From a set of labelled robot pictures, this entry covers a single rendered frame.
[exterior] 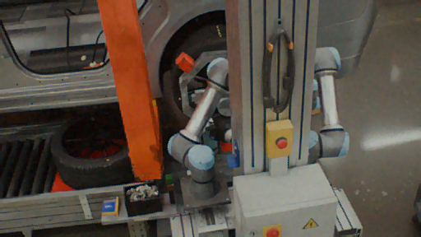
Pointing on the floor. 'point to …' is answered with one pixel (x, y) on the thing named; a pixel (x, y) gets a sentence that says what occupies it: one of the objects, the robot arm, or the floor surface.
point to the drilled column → (138, 229)
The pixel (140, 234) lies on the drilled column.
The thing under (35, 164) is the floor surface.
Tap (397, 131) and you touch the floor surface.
